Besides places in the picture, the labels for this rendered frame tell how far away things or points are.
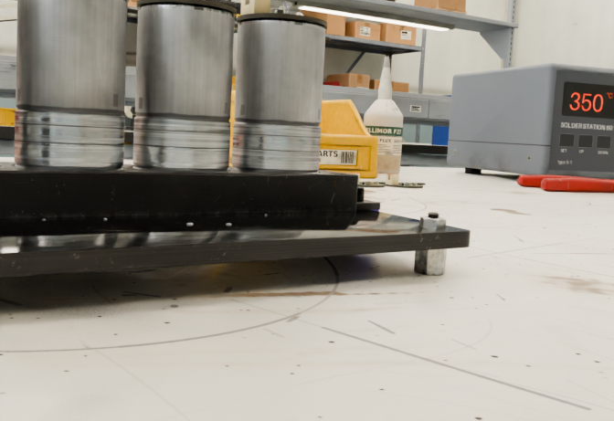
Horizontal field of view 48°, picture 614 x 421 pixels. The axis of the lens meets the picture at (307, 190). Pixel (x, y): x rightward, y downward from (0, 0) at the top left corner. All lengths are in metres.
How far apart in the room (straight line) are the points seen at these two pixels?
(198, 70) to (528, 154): 0.44
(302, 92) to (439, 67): 5.83
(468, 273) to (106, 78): 0.10
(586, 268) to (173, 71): 0.12
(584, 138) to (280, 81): 0.43
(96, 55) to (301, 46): 0.05
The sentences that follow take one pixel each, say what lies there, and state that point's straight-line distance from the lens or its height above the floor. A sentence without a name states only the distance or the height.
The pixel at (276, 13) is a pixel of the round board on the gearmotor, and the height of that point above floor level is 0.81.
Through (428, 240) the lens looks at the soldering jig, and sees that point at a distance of 0.16.
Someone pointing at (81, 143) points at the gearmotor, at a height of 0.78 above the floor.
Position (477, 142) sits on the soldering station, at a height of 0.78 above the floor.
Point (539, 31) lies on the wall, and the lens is 6.40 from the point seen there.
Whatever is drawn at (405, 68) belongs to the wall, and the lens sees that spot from 5.77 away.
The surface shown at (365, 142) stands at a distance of 0.50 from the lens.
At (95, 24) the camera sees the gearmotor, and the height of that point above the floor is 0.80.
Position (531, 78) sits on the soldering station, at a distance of 0.59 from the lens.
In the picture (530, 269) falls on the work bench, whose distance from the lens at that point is 0.18.
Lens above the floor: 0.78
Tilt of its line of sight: 5 degrees down
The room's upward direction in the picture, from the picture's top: 3 degrees clockwise
